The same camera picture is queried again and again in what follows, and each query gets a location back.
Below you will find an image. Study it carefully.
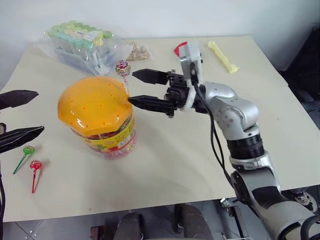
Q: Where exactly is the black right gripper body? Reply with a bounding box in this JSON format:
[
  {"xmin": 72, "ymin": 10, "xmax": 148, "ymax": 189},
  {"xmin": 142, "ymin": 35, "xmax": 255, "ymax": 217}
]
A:
[{"xmin": 164, "ymin": 71, "xmax": 195, "ymax": 118}]

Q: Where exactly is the clear bag of nuts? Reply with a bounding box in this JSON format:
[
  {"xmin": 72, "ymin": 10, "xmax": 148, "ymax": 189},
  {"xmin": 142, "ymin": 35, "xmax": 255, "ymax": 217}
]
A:
[{"xmin": 126, "ymin": 41, "xmax": 153, "ymax": 62}]

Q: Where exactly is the clear plastic lollipop jar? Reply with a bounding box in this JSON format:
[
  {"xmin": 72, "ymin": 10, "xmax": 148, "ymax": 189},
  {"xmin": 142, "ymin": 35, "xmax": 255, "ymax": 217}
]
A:
[{"xmin": 69, "ymin": 111, "xmax": 137, "ymax": 161}]

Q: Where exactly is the yellow tube packet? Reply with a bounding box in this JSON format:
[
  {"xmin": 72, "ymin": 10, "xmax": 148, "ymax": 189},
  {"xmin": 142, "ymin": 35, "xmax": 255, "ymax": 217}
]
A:
[{"xmin": 207, "ymin": 40, "xmax": 240, "ymax": 74}]

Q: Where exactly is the metal table clamp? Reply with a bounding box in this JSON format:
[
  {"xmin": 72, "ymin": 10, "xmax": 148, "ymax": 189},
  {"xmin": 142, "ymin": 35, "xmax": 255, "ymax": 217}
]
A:
[{"xmin": 219, "ymin": 197, "xmax": 250, "ymax": 240}]

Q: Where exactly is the green wrapped lollipop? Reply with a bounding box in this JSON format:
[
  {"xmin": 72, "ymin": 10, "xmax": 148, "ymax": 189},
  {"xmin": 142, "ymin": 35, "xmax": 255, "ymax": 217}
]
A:
[{"xmin": 12, "ymin": 145, "xmax": 36, "ymax": 175}]

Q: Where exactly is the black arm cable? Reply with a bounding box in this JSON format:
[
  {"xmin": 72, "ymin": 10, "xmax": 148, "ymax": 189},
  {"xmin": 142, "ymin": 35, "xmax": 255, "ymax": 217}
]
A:
[
  {"xmin": 0, "ymin": 174, "xmax": 6, "ymax": 225},
  {"xmin": 189, "ymin": 62, "xmax": 237, "ymax": 198}
]

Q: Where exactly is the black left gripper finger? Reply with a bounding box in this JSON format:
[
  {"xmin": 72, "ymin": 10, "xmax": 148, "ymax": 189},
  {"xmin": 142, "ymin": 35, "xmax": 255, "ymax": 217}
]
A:
[
  {"xmin": 0, "ymin": 90, "xmax": 40, "ymax": 110},
  {"xmin": 0, "ymin": 125, "xmax": 46, "ymax": 155}
]

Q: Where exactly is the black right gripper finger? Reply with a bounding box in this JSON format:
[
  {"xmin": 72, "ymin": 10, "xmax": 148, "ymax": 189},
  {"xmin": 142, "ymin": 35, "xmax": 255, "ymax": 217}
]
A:
[
  {"xmin": 131, "ymin": 68, "xmax": 169, "ymax": 86},
  {"xmin": 127, "ymin": 94, "xmax": 176, "ymax": 115}
]

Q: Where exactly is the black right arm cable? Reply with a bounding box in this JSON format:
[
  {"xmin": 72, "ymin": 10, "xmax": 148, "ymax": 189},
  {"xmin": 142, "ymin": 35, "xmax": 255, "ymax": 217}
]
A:
[{"xmin": 189, "ymin": 62, "xmax": 237, "ymax": 198}]

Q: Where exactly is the red white packet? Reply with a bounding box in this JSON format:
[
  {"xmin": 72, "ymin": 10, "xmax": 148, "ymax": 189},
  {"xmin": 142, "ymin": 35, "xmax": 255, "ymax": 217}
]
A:
[{"xmin": 173, "ymin": 41, "xmax": 189, "ymax": 58}]

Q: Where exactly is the red wrapped lollipop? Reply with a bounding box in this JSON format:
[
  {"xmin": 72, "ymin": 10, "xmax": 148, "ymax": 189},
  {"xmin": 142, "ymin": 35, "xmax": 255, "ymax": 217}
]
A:
[{"xmin": 29, "ymin": 159, "xmax": 43, "ymax": 194}]

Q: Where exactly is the orange perforated jar lid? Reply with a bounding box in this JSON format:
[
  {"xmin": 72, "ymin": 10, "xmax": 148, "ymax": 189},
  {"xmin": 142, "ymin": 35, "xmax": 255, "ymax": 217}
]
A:
[{"xmin": 57, "ymin": 75, "xmax": 133, "ymax": 137}]

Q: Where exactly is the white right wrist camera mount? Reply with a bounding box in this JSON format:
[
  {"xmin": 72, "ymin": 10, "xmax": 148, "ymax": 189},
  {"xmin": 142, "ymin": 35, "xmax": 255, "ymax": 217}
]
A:
[{"xmin": 178, "ymin": 40, "xmax": 204, "ymax": 112}]

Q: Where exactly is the dark rounded shape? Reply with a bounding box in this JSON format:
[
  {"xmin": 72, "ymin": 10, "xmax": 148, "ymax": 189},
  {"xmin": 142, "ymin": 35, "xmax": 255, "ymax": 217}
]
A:
[
  {"xmin": 116, "ymin": 211, "xmax": 146, "ymax": 240},
  {"xmin": 174, "ymin": 203, "xmax": 214, "ymax": 240}
]

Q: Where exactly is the plastic bag of tubes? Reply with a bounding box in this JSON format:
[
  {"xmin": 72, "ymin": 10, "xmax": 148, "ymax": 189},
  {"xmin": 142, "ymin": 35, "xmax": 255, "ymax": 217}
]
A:
[{"xmin": 31, "ymin": 20, "xmax": 127, "ymax": 77}]

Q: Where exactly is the pink wrapped lollipop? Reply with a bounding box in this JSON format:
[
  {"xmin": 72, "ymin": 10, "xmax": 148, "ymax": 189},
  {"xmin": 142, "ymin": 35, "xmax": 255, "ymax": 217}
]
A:
[{"xmin": 115, "ymin": 59, "xmax": 132, "ymax": 95}]

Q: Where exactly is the grey sneaker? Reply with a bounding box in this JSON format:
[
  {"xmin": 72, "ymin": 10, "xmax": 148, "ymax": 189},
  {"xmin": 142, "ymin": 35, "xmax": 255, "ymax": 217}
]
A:
[{"xmin": 292, "ymin": 189, "xmax": 319, "ymax": 212}]

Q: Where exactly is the brown block under table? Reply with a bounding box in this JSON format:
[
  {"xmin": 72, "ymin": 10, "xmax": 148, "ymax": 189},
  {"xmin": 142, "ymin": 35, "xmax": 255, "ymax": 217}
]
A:
[{"xmin": 90, "ymin": 225, "xmax": 106, "ymax": 240}]

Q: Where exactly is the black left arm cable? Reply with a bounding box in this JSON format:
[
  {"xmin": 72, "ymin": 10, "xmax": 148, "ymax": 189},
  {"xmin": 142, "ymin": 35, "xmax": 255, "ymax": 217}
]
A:
[{"xmin": 0, "ymin": 174, "xmax": 6, "ymax": 225}]

